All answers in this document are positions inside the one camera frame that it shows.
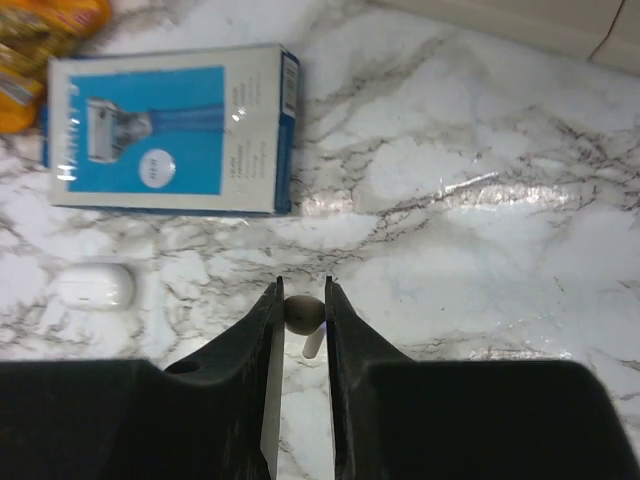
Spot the orange candy bag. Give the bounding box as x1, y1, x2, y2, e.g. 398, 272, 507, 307
1, 0, 112, 134

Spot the blue Harry's razor box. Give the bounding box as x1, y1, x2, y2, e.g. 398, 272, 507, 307
43, 44, 300, 216

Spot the white earbud charging case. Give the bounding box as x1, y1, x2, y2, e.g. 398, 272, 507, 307
56, 262, 136, 311

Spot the black beige shelf rack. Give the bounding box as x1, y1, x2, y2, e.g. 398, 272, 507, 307
378, 0, 639, 75

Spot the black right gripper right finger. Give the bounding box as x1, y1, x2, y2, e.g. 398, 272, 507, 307
325, 281, 639, 479

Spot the beige stem earbud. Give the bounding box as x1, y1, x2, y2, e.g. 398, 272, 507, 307
284, 295, 326, 359

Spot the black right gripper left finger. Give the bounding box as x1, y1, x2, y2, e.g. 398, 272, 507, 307
1, 281, 284, 479

